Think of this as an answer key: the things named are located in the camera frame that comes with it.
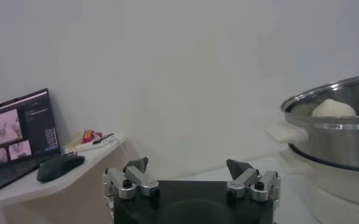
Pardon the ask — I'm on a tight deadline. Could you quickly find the black phone on white base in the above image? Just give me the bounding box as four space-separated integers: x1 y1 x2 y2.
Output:
84 133 118 150

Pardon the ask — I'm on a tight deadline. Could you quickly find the stainless steel steamer pot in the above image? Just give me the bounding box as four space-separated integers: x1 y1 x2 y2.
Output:
264 121 359 224

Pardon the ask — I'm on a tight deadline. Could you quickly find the pale yellow packet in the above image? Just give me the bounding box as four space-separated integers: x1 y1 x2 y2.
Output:
66 132 84 149

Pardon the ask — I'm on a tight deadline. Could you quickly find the orange and pink small item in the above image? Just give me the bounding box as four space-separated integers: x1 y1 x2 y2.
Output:
81 130 103 144

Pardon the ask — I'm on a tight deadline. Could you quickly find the white steamed baozi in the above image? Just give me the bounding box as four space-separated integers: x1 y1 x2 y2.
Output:
311 98 357 118

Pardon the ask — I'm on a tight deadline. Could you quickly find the black computer mouse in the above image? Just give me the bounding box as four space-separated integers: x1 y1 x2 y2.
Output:
37 154 86 183

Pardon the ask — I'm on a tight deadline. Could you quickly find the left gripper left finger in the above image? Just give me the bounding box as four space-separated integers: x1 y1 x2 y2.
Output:
102 156 161 200

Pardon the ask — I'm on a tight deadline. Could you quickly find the white side table with laptop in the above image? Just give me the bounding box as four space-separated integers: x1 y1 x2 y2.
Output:
0 136 128 224

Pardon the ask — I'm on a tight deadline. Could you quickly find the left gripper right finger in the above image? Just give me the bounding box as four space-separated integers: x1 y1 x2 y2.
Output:
226 158 281 202

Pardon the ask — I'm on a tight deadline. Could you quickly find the black laptop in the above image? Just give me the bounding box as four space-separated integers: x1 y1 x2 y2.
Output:
0 88 61 195

